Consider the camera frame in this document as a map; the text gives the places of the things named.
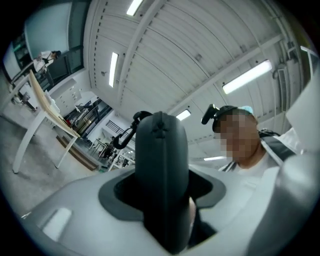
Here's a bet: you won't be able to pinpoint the person's head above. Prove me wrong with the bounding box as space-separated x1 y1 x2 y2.
212 106 261 169

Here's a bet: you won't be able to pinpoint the person's left black harness strap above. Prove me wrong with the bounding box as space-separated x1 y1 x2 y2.
259 129 297 166

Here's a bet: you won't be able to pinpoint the white drawer cabinet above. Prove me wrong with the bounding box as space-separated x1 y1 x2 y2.
48 77 85 118

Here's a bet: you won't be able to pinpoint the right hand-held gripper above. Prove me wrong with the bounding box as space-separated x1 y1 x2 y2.
246 79 320 256

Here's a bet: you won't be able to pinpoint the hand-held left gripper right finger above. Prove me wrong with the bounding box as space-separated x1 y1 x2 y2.
184 163 280 256

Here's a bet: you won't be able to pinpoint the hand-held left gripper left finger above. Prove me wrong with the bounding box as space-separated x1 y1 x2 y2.
21 166 176 256

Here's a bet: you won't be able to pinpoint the black head-mounted camera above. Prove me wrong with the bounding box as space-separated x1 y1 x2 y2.
200 103 221 126

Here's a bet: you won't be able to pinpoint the wooden table with white legs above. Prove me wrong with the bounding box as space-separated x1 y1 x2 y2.
0 69 81 174

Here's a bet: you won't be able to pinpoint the wooden steps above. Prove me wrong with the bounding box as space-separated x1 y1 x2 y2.
56 134 101 171

